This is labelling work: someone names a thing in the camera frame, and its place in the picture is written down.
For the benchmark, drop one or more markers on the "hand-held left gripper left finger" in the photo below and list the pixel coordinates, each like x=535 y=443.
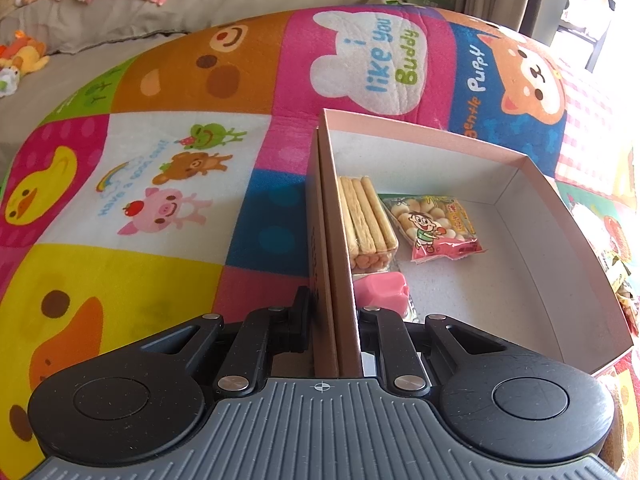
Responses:
x=301 y=310

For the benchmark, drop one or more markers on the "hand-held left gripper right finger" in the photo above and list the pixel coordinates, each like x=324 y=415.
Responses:
x=372 y=317

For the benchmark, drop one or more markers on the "pink jelly cup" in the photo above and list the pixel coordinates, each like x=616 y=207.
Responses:
x=382 y=294

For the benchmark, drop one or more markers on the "biscuit stick packet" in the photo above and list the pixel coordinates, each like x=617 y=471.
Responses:
x=365 y=225

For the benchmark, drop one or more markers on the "cartoon print snack packet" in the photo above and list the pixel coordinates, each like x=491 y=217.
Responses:
x=435 y=225

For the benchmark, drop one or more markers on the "colourful snack packet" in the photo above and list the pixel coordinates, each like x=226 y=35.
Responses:
x=619 y=270

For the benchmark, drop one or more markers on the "colourful printed play mat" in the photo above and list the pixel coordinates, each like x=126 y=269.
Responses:
x=175 y=85

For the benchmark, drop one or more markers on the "grey-beige sofa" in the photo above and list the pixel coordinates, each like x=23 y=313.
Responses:
x=125 y=15

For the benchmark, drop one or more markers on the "white green plush toy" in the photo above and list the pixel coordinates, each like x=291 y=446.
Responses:
x=7 y=82

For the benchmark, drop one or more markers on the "orange plush toy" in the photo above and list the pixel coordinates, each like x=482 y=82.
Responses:
x=27 y=55

